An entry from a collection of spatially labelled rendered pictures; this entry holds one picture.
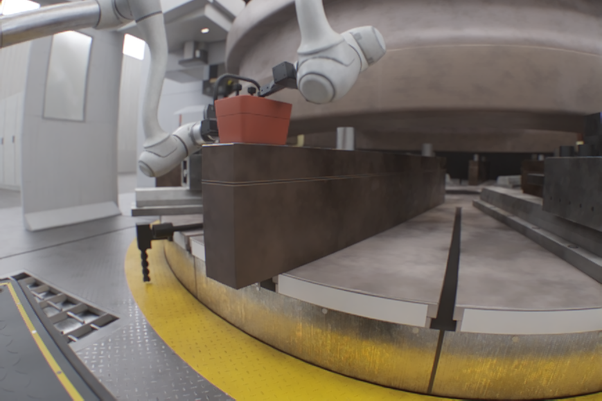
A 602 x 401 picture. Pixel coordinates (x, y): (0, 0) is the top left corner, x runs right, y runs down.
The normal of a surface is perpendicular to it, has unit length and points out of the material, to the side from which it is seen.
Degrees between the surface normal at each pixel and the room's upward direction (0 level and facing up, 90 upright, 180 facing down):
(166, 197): 72
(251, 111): 97
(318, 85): 135
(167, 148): 87
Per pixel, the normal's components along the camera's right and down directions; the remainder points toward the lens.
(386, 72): -0.57, 0.04
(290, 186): 0.78, 0.04
